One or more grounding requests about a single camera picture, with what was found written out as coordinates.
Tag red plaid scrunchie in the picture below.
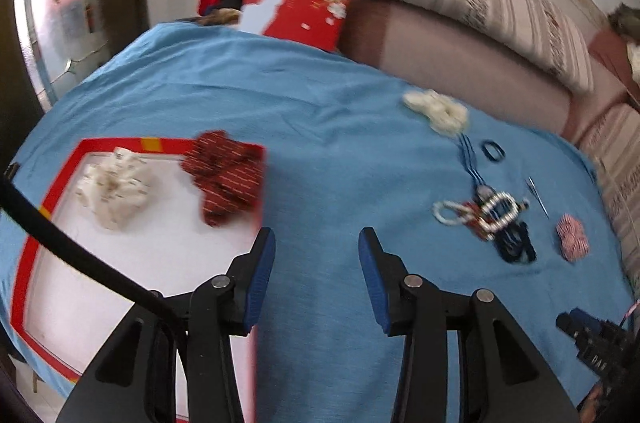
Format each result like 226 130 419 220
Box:
555 214 590 263

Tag thick black wavy scrunchie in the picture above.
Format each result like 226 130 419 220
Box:
495 221 537 264

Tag white pearl bracelet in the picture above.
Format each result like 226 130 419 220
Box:
432 191 522 234

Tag white dotted scrunchie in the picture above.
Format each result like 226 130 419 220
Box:
75 147 153 230

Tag red dotted scrunchie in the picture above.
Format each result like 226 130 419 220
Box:
181 131 264 227

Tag red jewelry tray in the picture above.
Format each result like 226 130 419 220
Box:
8 136 266 423

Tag person's right hand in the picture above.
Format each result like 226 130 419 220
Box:
578 383 605 423

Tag blue bed cloth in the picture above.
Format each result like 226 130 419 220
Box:
14 22 632 422

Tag silver tweezers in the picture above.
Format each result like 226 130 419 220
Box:
526 177 550 218

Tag striped cushion at right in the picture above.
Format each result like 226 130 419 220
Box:
579 105 640 299

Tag cream fuzzy scrunchie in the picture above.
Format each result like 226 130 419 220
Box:
402 90 469 137

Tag pink sofa bolster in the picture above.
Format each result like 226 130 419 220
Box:
338 0 577 140

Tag black cable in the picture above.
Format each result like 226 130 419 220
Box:
0 174 177 319

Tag thin black hair tie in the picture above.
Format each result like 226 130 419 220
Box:
480 139 508 163

